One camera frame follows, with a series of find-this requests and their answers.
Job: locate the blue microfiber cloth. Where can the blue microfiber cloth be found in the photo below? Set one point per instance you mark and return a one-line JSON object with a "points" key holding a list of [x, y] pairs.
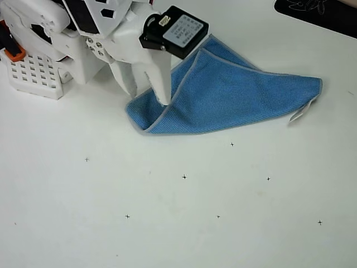
{"points": [[228, 100]]}

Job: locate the white perforated base block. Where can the white perforated base block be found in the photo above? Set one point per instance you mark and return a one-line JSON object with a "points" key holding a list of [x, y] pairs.
{"points": [[33, 83]]}

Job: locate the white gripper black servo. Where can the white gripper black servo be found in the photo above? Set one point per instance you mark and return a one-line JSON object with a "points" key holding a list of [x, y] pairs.
{"points": [[129, 46]]}

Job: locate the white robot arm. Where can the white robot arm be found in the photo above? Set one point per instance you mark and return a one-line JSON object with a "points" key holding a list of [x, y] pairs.
{"points": [[16, 14]]}

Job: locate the orange and black clamp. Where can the orange and black clamp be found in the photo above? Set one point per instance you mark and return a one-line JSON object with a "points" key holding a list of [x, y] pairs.
{"points": [[11, 47]]}

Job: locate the black camera module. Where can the black camera module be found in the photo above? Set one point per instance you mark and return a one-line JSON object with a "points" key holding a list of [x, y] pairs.
{"points": [[181, 33]]}

